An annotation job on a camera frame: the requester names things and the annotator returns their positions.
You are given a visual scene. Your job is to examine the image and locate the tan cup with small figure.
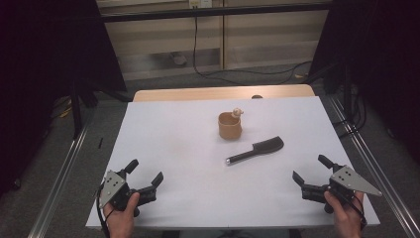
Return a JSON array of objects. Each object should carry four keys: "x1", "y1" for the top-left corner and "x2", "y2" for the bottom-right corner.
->
[{"x1": 217, "y1": 107, "x2": 245, "y2": 141}]

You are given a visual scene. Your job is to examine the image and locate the black comb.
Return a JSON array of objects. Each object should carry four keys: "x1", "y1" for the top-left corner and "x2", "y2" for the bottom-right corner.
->
[{"x1": 225, "y1": 135, "x2": 285, "y2": 167}]

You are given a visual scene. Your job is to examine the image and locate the black curtain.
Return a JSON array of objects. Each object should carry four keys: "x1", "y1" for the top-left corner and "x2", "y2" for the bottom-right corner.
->
[
  {"x1": 0, "y1": 0, "x2": 129, "y2": 197},
  {"x1": 308, "y1": 0, "x2": 420, "y2": 163}
]

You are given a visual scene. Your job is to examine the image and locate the person's left hand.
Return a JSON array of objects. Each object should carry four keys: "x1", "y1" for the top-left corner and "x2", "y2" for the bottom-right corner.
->
[{"x1": 103, "y1": 191, "x2": 142, "y2": 238}]

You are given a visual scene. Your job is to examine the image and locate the person's right hand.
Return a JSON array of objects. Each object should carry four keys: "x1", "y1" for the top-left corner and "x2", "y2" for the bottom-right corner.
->
[{"x1": 323, "y1": 190, "x2": 366, "y2": 238}]

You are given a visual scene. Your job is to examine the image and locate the black horizontal bar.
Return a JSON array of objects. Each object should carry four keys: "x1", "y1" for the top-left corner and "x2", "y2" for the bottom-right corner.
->
[{"x1": 98, "y1": 2, "x2": 333, "y2": 24}]

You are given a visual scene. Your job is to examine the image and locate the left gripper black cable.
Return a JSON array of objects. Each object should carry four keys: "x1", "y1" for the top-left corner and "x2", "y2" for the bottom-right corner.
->
[{"x1": 95, "y1": 184, "x2": 112, "y2": 238}]

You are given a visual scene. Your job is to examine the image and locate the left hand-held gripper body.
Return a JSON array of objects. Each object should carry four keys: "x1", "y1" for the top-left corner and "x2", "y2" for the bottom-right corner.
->
[{"x1": 97, "y1": 169, "x2": 158, "y2": 212}]

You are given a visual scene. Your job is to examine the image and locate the black stand post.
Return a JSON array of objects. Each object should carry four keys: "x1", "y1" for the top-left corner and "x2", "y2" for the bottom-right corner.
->
[{"x1": 70, "y1": 77, "x2": 84, "y2": 140}]

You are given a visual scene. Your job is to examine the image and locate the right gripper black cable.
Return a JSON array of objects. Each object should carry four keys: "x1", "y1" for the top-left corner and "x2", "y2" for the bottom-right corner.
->
[{"x1": 340, "y1": 192, "x2": 368, "y2": 231}]

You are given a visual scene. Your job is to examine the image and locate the bundle of black cables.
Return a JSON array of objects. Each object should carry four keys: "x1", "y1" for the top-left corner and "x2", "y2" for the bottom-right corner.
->
[{"x1": 332, "y1": 83, "x2": 368, "y2": 139}]

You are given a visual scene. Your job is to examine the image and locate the white wall socket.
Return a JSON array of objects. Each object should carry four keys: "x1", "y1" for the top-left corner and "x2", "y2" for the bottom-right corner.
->
[{"x1": 188, "y1": 0, "x2": 213, "y2": 9}]

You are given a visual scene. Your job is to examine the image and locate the wooden table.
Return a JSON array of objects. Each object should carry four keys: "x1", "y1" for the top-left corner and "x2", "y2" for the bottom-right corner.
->
[{"x1": 133, "y1": 83, "x2": 316, "y2": 103}]

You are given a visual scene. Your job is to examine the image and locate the grey round floor object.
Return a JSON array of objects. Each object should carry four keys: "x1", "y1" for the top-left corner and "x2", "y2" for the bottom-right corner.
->
[{"x1": 169, "y1": 53, "x2": 189, "y2": 66}]

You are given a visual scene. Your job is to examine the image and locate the metal floor rail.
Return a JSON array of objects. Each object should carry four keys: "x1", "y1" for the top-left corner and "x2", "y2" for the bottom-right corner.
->
[
  {"x1": 329, "y1": 96, "x2": 420, "y2": 238},
  {"x1": 27, "y1": 123, "x2": 91, "y2": 238}
]

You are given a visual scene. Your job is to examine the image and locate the white table board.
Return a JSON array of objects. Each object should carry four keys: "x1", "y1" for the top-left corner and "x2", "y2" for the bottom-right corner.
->
[{"x1": 85, "y1": 96, "x2": 380, "y2": 230}]

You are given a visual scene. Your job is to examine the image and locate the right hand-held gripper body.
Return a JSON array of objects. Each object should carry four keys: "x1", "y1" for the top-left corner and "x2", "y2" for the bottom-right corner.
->
[{"x1": 301, "y1": 165, "x2": 383, "y2": 214}]

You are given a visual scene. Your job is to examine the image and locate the long black floor cable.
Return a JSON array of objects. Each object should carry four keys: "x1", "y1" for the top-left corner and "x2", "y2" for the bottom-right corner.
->
[{"x1": 192, "y1": 14, "x2": 314, "y2": 86}]

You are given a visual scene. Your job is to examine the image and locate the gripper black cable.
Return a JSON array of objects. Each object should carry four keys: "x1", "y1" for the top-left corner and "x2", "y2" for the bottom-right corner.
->
[
  {"x1": 340, "y1": 192, "x2": 368, "y2": 231},
  {"x1": 95, "y1": 184, "x2": 112, "y2": 238}
]

